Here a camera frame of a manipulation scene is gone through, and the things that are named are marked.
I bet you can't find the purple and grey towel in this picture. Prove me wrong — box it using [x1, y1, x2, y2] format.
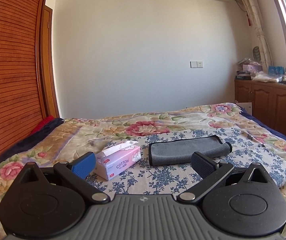
[148, 135, 232, 166]

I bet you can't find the wooden side cabinet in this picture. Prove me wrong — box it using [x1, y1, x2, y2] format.
[234, 80, 286, 136]

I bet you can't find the pink cotton tissue box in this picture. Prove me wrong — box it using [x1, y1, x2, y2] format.
[94, 140, 141, 181]

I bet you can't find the floral beige blanket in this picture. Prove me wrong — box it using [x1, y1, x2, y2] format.
[0, 102, 286, 239]

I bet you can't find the blue floral white cloth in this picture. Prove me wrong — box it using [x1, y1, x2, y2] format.
[86, 128, 286, 197]

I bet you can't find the red cloth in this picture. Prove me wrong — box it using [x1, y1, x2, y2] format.
[30, 115, 55, 135]

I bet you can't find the dark blue bed sheet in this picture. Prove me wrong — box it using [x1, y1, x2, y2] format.
[240, 107, 286, 153]

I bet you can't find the blue picture box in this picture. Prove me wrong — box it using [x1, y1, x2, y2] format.
[268, 66, 284, 76]

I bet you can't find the cream folded cloth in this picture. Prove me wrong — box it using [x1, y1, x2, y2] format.
[252, 71, 283, 83]

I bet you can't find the pink patterned box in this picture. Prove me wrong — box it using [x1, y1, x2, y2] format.
[242, 64, 263, 75]

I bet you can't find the dark book stack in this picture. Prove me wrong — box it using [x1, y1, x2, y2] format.
[235, 70, 251, 80]

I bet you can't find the green hand fan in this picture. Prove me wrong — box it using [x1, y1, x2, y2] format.
[252, 46, 262, 63]

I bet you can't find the wooden wardrobe door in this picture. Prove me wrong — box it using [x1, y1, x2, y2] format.
[40, 5, 60, 118]

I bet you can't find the patterned cream curtain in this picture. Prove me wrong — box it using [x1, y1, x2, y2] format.
[242, 0, 272, 73]

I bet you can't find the white wall socket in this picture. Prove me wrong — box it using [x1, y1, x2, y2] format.
[190, 61, 203, 68]

